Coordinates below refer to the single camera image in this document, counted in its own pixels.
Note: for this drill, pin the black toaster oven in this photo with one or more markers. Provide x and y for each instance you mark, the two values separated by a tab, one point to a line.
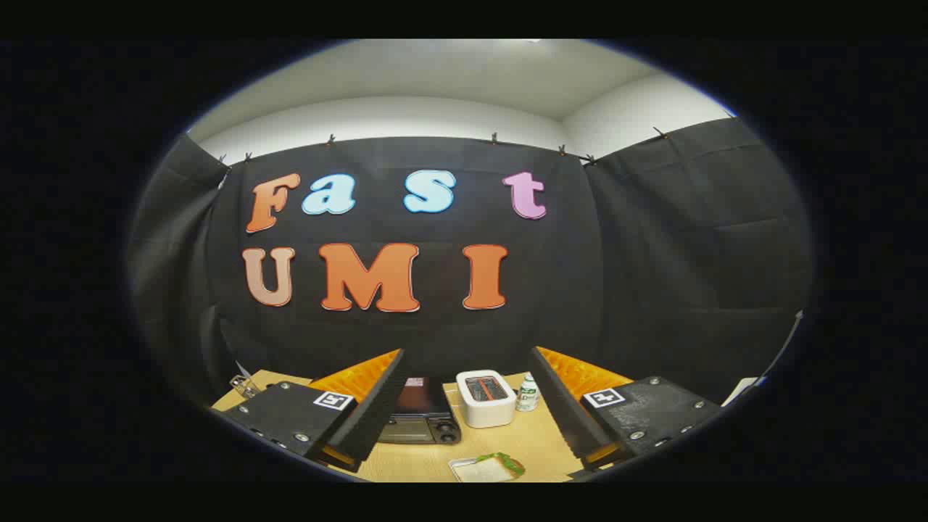
420	417

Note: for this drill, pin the lettuce sandwich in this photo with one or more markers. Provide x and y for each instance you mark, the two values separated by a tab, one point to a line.
500	464

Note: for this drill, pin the white green label bottle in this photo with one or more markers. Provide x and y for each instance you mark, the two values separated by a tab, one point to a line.
528	397

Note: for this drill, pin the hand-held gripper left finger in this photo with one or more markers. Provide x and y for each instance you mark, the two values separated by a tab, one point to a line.
377	406

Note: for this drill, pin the white rectangular tray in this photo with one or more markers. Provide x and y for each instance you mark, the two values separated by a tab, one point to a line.
458	470

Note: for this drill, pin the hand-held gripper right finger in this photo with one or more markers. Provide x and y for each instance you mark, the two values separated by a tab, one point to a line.
562	406

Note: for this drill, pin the white pop-up toaster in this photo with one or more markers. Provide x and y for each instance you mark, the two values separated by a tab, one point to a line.
486	406

